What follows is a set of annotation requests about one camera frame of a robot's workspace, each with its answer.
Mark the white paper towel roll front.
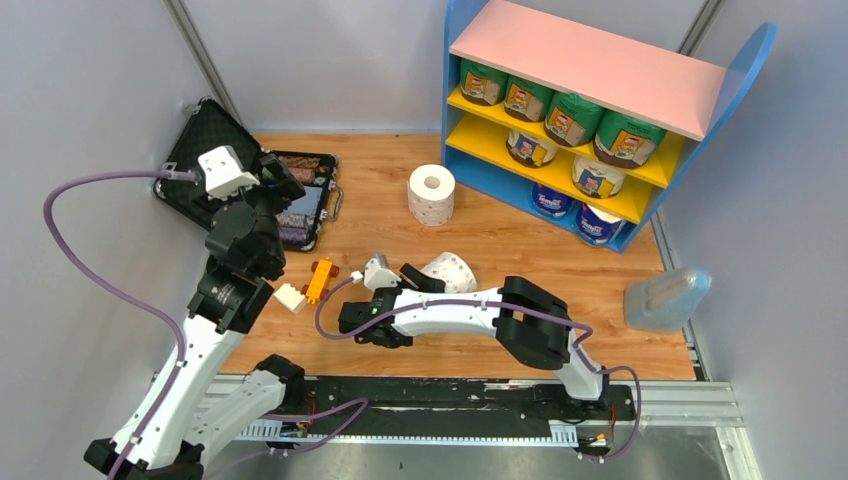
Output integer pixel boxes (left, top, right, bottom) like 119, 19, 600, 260
421, 251, 478, 294

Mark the blue Tempo tissue pack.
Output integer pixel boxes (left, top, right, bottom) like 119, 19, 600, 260
531, 183, 575, 218

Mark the cream roll blue picture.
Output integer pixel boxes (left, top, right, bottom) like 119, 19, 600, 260
506, 130, 558, 168

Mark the cream roll brown band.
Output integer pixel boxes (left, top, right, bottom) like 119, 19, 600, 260
572, 156, 627, 199

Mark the plain green roll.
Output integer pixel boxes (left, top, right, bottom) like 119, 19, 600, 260
459, 58, 509, 106

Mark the green roll brown band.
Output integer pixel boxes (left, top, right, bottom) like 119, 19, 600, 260
543, 92, 606, 147

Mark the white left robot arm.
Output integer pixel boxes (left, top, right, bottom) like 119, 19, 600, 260
84, 146, 307, 479

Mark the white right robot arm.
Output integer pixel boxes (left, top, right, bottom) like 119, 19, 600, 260
338, 276, 611, 418

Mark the blue shelf with coloured boards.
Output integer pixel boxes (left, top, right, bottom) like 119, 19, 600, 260
442, 1, 777, 253

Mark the white toy brick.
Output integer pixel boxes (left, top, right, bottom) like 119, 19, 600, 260
273, 283, 308, 314

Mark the plain white paper towel roll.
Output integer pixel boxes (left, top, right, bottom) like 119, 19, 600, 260
407, 164, 456, 227

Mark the black poker chip case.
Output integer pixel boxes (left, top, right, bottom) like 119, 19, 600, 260
153, 97, 343, 252

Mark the clear plastic bag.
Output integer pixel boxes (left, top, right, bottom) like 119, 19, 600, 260
624, 267, 712, 332

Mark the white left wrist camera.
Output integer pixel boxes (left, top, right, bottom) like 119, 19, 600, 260
198, 145, 260, 200

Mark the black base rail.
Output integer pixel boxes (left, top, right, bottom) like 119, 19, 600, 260
263, 375, 640, 444

